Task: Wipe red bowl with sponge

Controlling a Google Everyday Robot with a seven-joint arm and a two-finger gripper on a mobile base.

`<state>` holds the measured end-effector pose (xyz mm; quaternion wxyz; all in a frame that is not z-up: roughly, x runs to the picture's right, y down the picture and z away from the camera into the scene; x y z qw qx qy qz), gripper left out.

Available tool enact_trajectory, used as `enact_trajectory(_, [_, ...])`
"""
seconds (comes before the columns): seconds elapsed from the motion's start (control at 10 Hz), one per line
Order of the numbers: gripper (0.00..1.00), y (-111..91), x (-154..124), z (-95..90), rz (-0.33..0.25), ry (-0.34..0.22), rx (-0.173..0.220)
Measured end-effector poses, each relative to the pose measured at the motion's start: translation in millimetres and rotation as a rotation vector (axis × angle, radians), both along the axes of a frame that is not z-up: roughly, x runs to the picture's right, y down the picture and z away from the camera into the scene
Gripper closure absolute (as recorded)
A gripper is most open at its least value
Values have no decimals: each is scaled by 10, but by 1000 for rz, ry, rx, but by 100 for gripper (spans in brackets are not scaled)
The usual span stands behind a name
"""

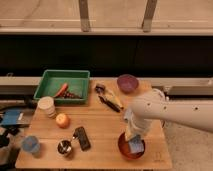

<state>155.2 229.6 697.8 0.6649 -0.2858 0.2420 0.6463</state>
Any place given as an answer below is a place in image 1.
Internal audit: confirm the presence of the black remote control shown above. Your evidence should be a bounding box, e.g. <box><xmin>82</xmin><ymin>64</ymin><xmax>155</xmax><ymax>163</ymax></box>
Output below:
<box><xmin>74</xmin><ymin>127</ymin><xmax>91</xmax><ymax>151</ymax></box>

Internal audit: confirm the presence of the red bowl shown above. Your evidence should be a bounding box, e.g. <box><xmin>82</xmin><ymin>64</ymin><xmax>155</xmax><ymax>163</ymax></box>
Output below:
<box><xmin>117</xmin><ymin>133</ymin><xmax>145</xmax><ymax>160</ymax></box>

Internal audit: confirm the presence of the green plastic tray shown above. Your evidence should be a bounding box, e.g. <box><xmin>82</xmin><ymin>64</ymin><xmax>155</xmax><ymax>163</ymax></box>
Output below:
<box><xmin>34</xmin><ymin>70</ymin><xmax>90</xmax><ymax>104</ymax></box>

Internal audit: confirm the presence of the red chili pepper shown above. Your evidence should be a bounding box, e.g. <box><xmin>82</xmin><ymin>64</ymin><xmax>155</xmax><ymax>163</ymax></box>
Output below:
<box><xmin>54</xmin><ymin>83</ymin><xmax>68</xmax><ymax>98</ymax></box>

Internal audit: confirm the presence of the dark grape bunch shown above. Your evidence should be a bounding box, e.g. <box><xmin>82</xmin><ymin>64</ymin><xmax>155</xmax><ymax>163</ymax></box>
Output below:
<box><xmin>62</xmin><ymin>91</ymin><xmax>81</xmax><ymax>99</ymax></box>

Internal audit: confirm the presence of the blue plastic cup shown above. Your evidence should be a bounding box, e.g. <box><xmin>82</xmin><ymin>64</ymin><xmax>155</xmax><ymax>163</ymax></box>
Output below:
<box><xmin>21</xmin><ymin>136</ymin><xmax>40</xmax><ymax>154</ymax></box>

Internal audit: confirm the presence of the stack of white cups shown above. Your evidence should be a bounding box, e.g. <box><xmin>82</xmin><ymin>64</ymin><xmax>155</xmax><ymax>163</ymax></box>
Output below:
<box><xmin>37</xmin><ymin>96</ymin><xmax>56</xmax><ymax>118</ymax></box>

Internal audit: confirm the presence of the orange apple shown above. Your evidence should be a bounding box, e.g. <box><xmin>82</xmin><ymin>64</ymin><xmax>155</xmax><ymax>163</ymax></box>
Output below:
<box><xmin>56</xmin><ymin>113</ymin><xmax>70</xmax><ymax>128</ymax></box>

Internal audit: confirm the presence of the purple bowl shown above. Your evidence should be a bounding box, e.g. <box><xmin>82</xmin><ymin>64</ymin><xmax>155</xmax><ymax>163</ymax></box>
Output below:
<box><xmin>117</xmin><ymin>74</ymin><xmax>139</xmax><ymax>93</ymax></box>

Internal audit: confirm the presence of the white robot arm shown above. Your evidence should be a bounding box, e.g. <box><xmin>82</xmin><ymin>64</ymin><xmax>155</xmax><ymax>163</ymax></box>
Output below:
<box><xmin>125</xmin><ymin>89</ymin><xmax>213</xmax><ymax>141</ymax></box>

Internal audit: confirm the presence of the blue box on floor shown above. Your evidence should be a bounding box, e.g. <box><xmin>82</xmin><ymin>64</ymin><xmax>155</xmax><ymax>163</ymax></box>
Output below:
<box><xmin>1</xmin><ymin>109</ymin><xmax>21</xmax><ymax>126</ymax></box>

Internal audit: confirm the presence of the black handled utensil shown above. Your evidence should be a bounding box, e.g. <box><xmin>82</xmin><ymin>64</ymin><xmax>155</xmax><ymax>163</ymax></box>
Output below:
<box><xmin>98</xmin><ymin>96</ymin><xmax>120</xmax><ymax>113</ymax></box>

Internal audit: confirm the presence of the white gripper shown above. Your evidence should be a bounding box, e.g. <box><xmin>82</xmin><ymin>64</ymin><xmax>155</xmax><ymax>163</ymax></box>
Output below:
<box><xmin>124</xmin><ymin>108</ymin><xmax>152</xmax><ymax>141</ymax></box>

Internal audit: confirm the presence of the dark brown round object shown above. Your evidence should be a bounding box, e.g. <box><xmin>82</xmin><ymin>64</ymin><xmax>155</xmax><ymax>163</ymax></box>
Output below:
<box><xmin>95</xmin><ymin>84</ymin><xmax>105</xmax><ymax>93</ymax></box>

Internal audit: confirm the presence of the metal measuring cup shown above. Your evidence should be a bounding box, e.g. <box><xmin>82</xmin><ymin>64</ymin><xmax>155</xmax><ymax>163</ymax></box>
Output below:
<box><xmin>57</xmin><ymin>134</ymin><xmax>77</xmax><ymax>157</ymax></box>

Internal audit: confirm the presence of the blue sponge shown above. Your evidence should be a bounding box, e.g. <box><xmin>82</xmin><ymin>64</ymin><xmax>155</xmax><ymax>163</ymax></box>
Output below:
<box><xmin>128</xmin><ymin>135</ymin><xmax>144</xmax><ymax>154</ymax></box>

